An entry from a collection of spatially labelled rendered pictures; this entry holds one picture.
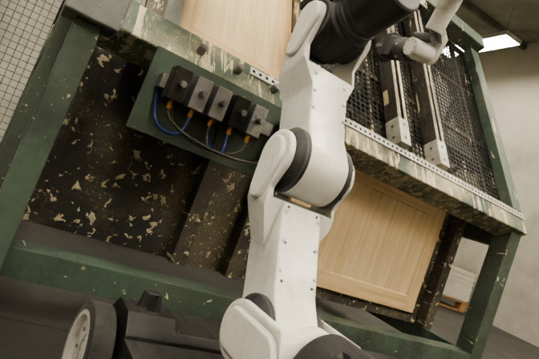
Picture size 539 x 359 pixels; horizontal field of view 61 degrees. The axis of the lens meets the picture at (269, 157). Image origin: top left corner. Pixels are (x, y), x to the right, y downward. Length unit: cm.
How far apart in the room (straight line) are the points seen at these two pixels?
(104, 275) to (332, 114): 78
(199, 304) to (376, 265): 96
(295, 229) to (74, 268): 68
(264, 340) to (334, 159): 39
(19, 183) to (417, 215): 174
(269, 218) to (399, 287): 148
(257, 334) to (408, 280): 162
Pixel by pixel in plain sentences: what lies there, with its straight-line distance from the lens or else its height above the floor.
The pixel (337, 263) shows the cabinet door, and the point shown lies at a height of 37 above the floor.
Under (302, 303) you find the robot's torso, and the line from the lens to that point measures 92.
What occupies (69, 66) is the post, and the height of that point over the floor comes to 64.
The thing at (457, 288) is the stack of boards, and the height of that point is 29.
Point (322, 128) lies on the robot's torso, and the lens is 98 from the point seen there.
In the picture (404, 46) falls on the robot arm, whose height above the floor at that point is 120.
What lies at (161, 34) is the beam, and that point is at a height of 85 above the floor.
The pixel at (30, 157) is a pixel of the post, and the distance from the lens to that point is 111.
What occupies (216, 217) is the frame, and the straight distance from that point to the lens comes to 171.
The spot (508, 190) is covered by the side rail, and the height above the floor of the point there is 99.
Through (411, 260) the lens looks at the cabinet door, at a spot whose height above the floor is 49.
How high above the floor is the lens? 53
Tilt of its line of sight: 5 degrees up
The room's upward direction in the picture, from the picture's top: 21 degrees clockwise
